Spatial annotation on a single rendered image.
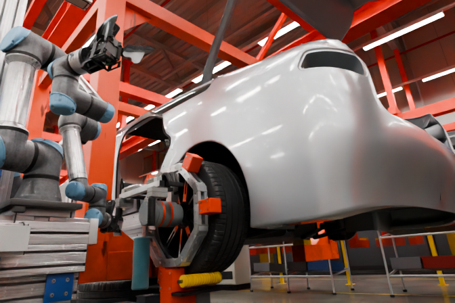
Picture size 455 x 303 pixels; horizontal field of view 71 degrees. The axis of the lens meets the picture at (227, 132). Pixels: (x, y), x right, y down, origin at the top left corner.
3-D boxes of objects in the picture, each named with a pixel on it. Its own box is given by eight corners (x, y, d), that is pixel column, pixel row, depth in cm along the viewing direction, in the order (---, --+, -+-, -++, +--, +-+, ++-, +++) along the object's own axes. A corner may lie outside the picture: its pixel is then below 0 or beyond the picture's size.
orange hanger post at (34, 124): (19, 279, 312) (54, 63, 400) (-5, 281, 299) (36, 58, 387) (14, 278, 324) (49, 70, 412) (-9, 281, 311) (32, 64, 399)
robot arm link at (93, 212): (101, 205, 143) (99, 225, 140) (110, 209, 153) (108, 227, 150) (82, 206, 143) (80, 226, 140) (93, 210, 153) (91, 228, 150)
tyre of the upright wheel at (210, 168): (239, 147, 193) (176, 182, 233) (209, 140, 178) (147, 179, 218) (260, 264, 164) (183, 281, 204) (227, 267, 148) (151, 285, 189)
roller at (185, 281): (225, 282, 173) (225, 270, 175) (181, 288, 154) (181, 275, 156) (219, 282, 177) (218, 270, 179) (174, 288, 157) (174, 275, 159)
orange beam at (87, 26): (114, 7, 269) (114, -4, 273) (102, 1, 262) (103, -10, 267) (47, 88, 386) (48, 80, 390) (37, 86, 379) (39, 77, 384)
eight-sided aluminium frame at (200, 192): (210, 265, 154) (206, 157, 174) (199, 266, 150) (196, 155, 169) (149, 267, 190) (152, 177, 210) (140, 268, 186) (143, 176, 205)
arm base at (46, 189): (20, 200, 103) (25, 170, 106) (5, 207, 112) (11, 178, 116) (68, 203, 113) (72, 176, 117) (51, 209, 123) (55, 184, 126)
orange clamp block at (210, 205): (210, 215, 164) (221, 212, 158) (198, 214, 158) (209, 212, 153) (209, 201, 166) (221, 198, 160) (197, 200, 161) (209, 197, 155)
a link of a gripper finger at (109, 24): (114, 28, 85) (110, 50, 92) (118, 12, 88) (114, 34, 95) (102, 24, 84) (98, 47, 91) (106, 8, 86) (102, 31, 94)
